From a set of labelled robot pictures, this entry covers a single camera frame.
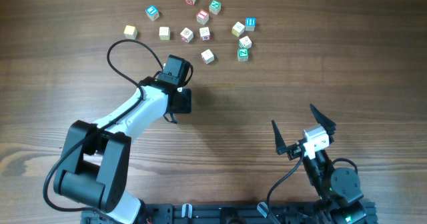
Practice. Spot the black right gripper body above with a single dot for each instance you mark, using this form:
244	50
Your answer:
293	151

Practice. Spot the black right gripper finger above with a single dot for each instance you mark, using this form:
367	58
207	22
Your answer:
279	141
324	121

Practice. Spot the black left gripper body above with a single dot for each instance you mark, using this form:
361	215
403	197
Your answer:
185	104

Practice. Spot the red drawing wooden block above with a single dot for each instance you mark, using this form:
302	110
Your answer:
186	35

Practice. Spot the yellow edged wooden block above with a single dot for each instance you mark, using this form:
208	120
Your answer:
164	33

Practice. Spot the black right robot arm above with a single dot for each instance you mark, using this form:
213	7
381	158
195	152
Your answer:
336	181

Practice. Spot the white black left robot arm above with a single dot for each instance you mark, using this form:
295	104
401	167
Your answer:
93	166

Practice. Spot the white red A block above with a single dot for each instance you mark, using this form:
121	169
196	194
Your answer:
207	56

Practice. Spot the white red picture block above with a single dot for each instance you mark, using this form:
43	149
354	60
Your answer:
204	34

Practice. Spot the green Z wooden block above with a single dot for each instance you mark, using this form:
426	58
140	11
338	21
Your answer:
243	54

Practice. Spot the plain yellowish wooden block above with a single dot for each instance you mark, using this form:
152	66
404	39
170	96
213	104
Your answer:
130	32

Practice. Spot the white green sided block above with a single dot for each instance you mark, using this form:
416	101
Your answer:
245	43

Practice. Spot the red I wooden block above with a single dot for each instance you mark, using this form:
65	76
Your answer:
202	17

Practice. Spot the yellow sided wooden block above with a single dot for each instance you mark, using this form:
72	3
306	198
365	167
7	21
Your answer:
238	29

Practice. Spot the blue letter wooden block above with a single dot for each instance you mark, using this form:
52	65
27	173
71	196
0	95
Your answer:
152	12

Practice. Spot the green N wooden block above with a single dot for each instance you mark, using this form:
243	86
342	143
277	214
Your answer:
215	7

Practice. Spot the blue H wooden block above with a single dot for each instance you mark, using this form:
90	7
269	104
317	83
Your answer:
250	24

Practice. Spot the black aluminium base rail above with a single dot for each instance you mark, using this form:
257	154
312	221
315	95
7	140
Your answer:
298	213

